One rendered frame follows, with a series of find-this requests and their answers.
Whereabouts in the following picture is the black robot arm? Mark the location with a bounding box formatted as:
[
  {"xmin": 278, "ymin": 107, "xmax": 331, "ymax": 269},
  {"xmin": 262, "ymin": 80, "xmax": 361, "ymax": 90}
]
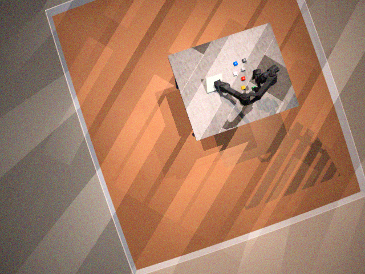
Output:
[{"xmin": 214, "ymin": 65, "xmax": 280, "ymax": 106}]

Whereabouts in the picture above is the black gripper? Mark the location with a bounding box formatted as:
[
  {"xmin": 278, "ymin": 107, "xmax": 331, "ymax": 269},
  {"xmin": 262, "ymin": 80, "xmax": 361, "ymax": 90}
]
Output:
[{"xmin": 252, "ymin": 69, "xmax": 263, "ymax": 92}]

